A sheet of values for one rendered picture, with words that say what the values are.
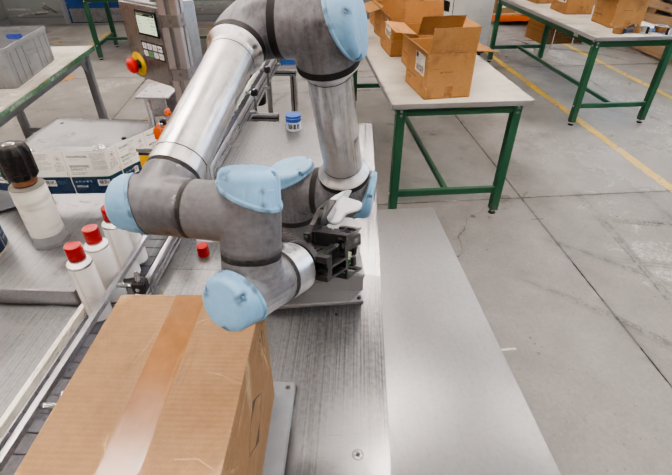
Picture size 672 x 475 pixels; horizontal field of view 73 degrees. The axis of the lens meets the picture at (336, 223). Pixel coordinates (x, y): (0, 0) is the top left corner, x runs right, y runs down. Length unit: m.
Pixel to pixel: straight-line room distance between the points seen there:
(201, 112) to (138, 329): 0.35
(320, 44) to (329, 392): 0.67
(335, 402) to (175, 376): 0.39
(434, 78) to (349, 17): 1.86
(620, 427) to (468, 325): 1.16
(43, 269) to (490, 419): 1.14
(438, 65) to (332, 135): 1.73
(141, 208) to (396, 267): 0.84
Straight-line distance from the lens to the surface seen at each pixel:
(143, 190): 0.59
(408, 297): 1.19
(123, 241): 1.20
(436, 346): 1.09
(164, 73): 1.23
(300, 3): 0.78
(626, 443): 2.18
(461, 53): 2.62
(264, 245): 0.53
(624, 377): 2.39
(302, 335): 1.09
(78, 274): 1.09
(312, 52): 0.79
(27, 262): 1.45
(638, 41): 4.77
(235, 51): 0.75
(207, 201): 0.54
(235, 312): 0.54
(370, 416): 0.97
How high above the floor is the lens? 1.65
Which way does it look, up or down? 35 degrees down
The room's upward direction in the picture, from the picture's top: straight up
